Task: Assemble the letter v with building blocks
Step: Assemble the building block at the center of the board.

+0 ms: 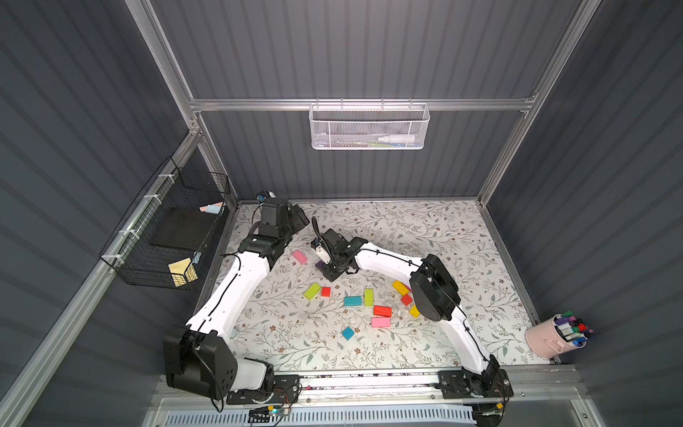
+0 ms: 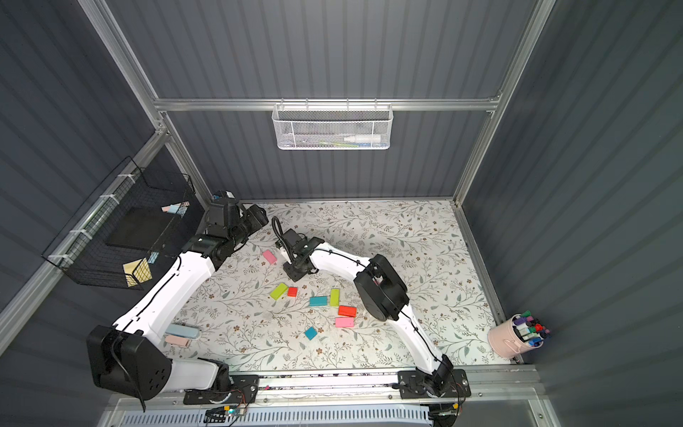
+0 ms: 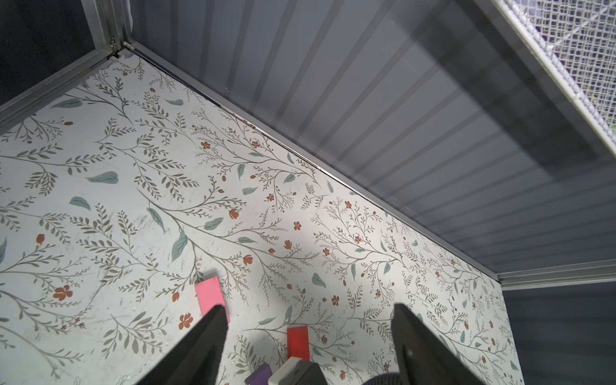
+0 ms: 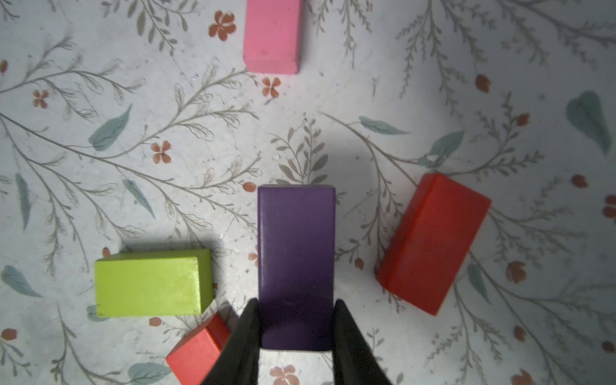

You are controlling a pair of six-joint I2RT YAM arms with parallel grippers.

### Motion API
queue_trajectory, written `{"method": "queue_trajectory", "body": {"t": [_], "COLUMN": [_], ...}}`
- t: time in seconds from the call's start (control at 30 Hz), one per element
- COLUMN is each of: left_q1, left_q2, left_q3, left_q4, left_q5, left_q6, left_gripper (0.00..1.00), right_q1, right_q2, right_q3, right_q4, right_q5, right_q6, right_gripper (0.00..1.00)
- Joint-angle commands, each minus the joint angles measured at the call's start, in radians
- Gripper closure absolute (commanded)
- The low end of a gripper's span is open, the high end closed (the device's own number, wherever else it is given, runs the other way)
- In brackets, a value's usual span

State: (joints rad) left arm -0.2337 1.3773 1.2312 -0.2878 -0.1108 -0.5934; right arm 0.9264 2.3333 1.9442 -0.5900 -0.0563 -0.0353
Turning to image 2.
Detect pink block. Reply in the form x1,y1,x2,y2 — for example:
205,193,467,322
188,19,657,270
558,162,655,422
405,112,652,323
334,317,355,328
263,250,277,264

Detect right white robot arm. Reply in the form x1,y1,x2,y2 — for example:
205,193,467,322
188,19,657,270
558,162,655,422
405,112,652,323
271,217,454,396

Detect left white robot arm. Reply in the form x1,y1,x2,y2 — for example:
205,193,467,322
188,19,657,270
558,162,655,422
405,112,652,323
86,191,269,403

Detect pastel eraser blocks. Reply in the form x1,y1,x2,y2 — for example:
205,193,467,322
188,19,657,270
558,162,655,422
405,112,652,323
165,324,201,348

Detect lime green block left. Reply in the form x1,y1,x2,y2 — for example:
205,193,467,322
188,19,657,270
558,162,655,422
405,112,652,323
270,283,289,301

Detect lime green block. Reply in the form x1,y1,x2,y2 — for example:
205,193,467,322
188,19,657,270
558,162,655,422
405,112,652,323
270,283,289,301
329,288,341,307

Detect teal rectangular block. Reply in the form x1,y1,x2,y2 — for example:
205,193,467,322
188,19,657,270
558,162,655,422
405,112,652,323
309,296,328,307

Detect lime green block centre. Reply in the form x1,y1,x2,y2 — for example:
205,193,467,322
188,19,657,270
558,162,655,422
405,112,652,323
329,288,341,307

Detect red block centre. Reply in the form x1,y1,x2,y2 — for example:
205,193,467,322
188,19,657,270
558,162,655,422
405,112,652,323
338,305,358,318

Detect pink block bottom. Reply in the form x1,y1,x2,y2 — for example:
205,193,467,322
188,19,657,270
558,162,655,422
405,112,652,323
334,317,355,328

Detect small teal cube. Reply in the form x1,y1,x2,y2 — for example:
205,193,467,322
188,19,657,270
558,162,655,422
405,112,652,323
304,327,318,341

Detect black pad in basket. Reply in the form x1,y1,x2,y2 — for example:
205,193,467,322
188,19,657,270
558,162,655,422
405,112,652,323
105,207,176,250

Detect yellow sticky note pad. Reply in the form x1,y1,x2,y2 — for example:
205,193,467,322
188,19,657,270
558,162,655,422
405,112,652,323
123,258,152,288

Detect white bottle in basket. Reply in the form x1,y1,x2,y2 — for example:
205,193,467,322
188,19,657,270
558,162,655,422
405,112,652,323
344,135,382,146

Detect pink marker cup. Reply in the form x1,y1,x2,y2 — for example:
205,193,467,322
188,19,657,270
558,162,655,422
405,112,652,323
487,311,551,359

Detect black wire basket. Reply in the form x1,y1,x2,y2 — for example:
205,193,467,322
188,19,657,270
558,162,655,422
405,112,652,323
42,165,204,290

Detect white wire mesh basket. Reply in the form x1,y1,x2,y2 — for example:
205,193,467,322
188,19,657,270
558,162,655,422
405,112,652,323
271,104,394,151

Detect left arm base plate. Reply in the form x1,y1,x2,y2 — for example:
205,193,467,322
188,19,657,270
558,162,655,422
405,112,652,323
183,375,260,406

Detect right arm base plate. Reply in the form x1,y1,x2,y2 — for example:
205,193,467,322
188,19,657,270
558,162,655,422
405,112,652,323
392,369,471,400

